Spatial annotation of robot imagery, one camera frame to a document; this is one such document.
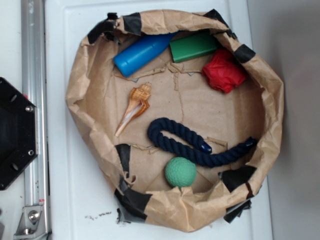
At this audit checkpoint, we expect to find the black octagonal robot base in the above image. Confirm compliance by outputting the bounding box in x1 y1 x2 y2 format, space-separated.
0 77 38 191

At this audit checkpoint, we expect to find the orange spiral sea shell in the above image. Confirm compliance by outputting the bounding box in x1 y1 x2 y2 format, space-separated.
115 82 152 137

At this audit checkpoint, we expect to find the brown paper bag bin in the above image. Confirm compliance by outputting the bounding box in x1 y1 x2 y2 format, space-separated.
65 9 284 232

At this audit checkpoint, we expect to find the green dimpled foam ball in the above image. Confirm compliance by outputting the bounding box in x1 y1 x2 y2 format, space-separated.
164 157 197 188

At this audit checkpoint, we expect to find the blue plastic bottle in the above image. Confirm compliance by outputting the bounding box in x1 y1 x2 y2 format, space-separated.
113 32 177 77

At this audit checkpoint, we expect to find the green rectangular block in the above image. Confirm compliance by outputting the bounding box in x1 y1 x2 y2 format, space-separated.
169 32 217 63

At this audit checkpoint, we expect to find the red crumpled cloth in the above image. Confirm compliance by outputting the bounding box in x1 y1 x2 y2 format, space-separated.
202 48 248 94

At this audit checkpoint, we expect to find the white plastic tray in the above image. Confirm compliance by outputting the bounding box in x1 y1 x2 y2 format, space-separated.
44 0 273 240

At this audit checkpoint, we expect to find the dark blue twisted rope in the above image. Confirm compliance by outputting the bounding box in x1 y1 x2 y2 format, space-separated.
146 117 258 168

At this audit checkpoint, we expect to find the aluminium frame rail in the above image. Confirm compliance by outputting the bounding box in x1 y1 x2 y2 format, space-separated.
21 0 52 240

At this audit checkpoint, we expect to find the metal corner bracket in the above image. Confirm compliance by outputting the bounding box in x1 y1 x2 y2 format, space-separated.
13 205 48 240

